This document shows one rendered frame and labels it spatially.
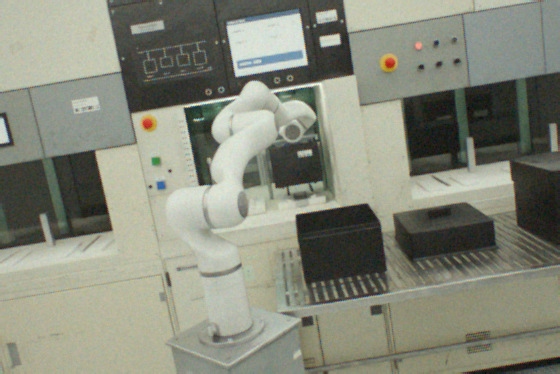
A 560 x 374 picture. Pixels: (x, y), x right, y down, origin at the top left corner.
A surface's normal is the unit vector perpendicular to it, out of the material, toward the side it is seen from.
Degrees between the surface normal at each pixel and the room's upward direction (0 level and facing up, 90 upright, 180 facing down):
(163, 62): 90
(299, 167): 88
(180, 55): 90
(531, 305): 90
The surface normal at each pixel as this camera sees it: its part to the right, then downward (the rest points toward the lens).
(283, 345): 0.71, 0.01
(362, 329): 0.02, 0.18
